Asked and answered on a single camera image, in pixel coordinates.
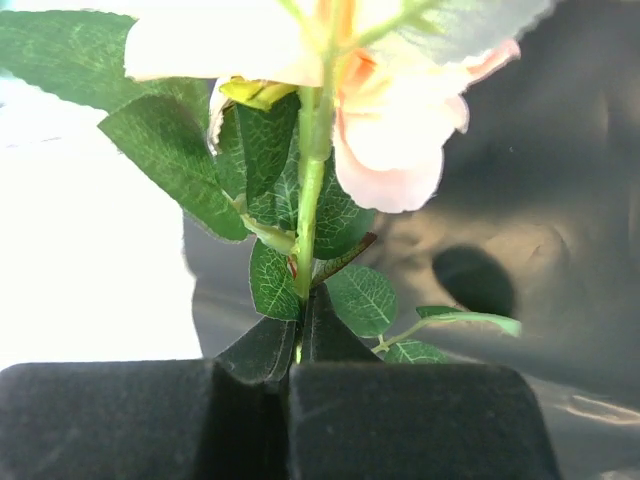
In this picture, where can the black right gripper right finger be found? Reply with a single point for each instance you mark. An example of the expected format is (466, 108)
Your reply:
(326, 339)

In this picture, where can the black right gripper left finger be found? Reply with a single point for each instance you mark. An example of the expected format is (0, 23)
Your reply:
(263, 354)

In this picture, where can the small pink rose stem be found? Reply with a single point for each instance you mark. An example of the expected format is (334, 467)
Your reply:
(291, 123)

